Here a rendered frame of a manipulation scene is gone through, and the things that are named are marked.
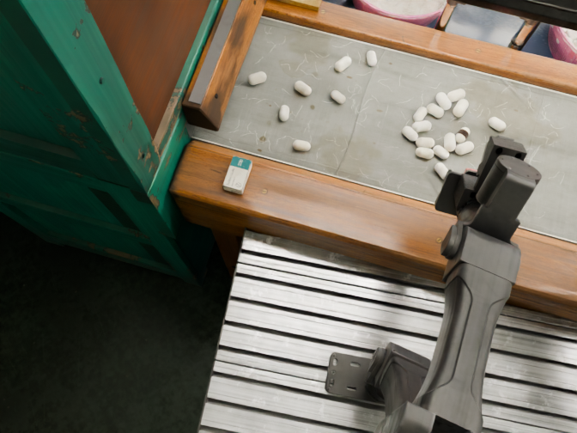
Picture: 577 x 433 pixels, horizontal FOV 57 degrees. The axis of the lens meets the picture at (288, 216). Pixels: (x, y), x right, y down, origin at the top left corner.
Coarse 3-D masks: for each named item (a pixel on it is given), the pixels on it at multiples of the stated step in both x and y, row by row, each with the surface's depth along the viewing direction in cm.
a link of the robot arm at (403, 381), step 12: (396, 348) 81; (384, 360) 82; (396, 360) 77; (408, 360) 78; (420, 360) 80; (384, 372) 78; (396, 372) 74; (408, 372) 74; (420, 372) 76; (384, 384) 77; (396, 384) 71; (408, 384) 71; (420, 384) 72; (384, 396) 75; (396, 396) 68; (408, 396) 67; (396, 408) 65
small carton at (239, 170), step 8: (232, 160) 93; (240, 160) 93; (248, 160) 93; (232, 168) 93; (240, 168) 93; (248, 168) 93; (232, 176) 92; (240, 176) 92; (224, 184) 92; (232, 184) 92; (240, 184) 92; (240, 192) 93
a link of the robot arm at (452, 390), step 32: (480, 256) 61; (512, 256) 62; (448, 288) 62; (480, 288) 59; (448, 320) 58; (480, 320) 57; (448, 352) 55; (480, 352) 55; (448, 384) 53; (480, 384) 53; (416, 416) 50; (448, 416) 51; (480, 416) 52
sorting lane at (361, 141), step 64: (256, 64) 105; (320, 64) 105; (384, 64) 105; (448, 64) 105; (256, 128) 100; (320, 128) 101; (384, 128) 101; (448, 128) 101; (512, 128) 101; (576, 128) 102; (576, 192) 97
